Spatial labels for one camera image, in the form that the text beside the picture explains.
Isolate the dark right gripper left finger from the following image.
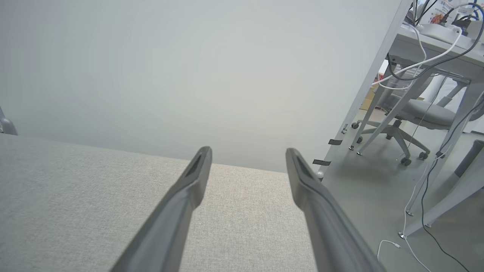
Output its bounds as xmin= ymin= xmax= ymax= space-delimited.
xmin=110 ymin=146 xmax=213 ymax=272

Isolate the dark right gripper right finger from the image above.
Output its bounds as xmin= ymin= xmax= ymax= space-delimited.
xmin=285 ymin=147 xmax=386 ymax=272

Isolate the brown cardboard box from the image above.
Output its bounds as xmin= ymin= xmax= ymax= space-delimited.
xmin=359 ymin=85 xmax=387 ymax=112

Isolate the grey office chair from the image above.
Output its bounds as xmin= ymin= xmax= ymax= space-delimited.
xmin=351 ymin=92 xmax=457 ymax=167

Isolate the white partition panel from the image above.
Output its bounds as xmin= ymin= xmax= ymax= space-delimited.
xmin=0 ymin=0 xmax=413 ymax=175

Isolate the dark grey cylinder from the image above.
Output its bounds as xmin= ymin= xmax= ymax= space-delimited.
xmin=453 ymin=139 xmax=484 ymax=179

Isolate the white office desk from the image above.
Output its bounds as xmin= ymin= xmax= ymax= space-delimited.
xmin=349 ymin=23 xmax=484 ymax=239

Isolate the white box on desk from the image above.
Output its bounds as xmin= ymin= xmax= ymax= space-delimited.
xmin=419 ymin=23 xmax=464 ymax=45

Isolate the white cable with plug tip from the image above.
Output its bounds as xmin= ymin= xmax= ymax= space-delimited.
xmin=377 ymin=239 xmax=432 ymax=272

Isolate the thin black hanging cable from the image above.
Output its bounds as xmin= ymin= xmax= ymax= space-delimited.
xmin=420 ymin=100 xmax=484 ymax=272

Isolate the thick white desk cable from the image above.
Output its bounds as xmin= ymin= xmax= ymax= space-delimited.
xmin=372 ymin=22 xmax=465 ymax=91

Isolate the thick black desk cable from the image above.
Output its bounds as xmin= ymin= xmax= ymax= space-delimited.
xmin=385 ymin=3 xmax=484 ymax=82

